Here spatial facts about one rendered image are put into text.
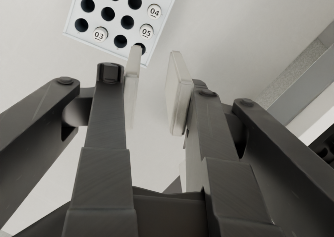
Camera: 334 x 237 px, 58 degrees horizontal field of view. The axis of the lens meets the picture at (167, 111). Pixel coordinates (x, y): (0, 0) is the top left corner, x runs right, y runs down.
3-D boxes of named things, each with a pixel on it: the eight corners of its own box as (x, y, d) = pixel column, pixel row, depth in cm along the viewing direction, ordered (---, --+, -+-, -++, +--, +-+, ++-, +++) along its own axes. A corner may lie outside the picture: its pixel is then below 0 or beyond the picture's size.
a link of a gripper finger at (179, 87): (179, 81, 14) (195, 83, 14) (170, 49, 21) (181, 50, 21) (170, 136, 16) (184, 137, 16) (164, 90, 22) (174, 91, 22)
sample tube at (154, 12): (157, 16, 31) (158, 22, 27) (145, 11, 31) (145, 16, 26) (161, 4, 30) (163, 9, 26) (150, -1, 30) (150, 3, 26)
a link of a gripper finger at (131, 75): (132, 132, 15) (117, 130, 15) (137, 87, 22) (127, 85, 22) (139, 76, 14) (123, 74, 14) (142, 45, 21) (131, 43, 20)
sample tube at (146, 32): (150, 34, 32) (150, 42, 27) (138, 29, 31) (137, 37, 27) (154, 22, 31) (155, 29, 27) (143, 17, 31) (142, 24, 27)
